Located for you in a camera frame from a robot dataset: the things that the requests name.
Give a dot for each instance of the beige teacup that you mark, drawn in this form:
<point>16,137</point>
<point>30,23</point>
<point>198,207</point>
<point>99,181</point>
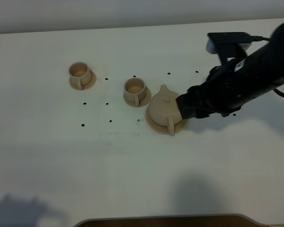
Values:
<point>135,90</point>
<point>79,75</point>

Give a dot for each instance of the left beige teacup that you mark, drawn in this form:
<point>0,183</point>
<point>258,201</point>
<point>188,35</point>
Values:
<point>79,75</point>

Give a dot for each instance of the beige cup saucer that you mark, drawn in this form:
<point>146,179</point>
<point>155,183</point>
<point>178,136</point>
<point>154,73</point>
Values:
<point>143,102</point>
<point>91,81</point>

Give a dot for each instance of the left beige cup saucer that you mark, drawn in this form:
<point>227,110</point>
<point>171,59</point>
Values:
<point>91,81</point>

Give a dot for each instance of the beige teapot saucer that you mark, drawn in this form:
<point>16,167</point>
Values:
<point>165,119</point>

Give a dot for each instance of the middle beige cup saucer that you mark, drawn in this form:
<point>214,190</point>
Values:
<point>143,102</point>

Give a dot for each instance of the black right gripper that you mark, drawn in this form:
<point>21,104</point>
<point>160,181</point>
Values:
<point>224,91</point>

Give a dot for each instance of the middle beige teacup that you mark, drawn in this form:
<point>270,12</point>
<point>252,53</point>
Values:
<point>135,90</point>

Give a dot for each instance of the beige teapot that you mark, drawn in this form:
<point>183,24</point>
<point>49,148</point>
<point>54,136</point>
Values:
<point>164,96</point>

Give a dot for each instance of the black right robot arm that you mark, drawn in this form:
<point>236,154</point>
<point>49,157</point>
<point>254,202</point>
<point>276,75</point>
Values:
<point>267,57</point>

